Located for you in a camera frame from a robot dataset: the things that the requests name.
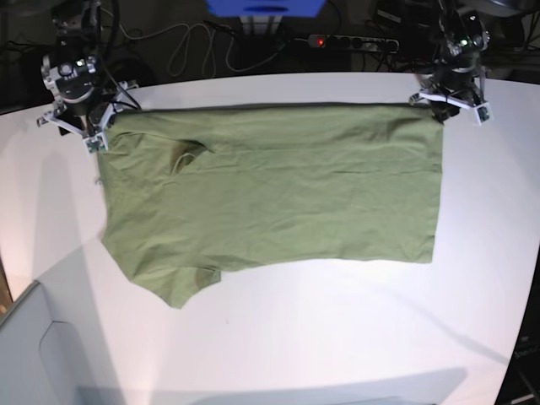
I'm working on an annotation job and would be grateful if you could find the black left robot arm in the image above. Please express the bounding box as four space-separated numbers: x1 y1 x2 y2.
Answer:
409 1 493 126

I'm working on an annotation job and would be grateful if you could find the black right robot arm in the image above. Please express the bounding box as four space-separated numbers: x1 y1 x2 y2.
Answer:
36 1 141 154

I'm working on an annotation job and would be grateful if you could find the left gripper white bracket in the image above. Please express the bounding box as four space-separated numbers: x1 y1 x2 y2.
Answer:
408 64 493 126

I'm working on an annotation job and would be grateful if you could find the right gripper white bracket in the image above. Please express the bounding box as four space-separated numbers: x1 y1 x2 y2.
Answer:
36 80 139 153

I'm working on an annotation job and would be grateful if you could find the blue box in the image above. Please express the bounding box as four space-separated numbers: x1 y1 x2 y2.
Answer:
205 0 326 18

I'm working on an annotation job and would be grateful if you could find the green T-shirt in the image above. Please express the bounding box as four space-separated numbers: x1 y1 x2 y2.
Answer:
97 105 443 308

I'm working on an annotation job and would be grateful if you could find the grey coiled cable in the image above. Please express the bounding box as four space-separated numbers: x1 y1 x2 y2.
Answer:
126 20 292 78

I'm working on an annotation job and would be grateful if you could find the black power strip red switch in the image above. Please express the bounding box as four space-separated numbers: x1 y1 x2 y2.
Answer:
307 35 400 54

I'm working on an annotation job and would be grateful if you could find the aluminium profile post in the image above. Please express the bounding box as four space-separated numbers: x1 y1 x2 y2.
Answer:
240 15 282 35

